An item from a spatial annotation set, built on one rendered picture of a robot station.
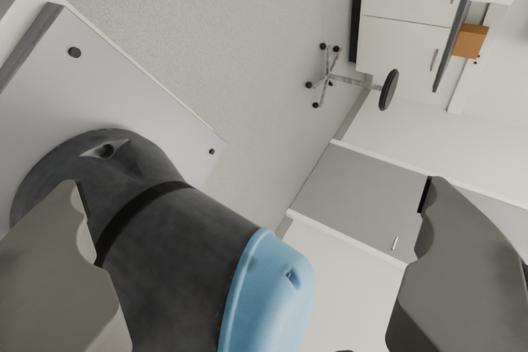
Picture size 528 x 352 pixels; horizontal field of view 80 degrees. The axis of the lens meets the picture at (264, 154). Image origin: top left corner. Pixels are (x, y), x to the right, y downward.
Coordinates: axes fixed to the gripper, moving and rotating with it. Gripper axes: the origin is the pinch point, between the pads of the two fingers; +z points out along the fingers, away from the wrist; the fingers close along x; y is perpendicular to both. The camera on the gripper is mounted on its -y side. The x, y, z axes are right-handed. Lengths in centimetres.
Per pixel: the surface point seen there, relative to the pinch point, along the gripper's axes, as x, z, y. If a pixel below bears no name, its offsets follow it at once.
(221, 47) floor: -15, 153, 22
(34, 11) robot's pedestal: -16.3, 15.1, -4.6
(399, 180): 154, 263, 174
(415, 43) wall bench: 142, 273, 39
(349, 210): 97, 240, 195
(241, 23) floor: -5, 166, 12
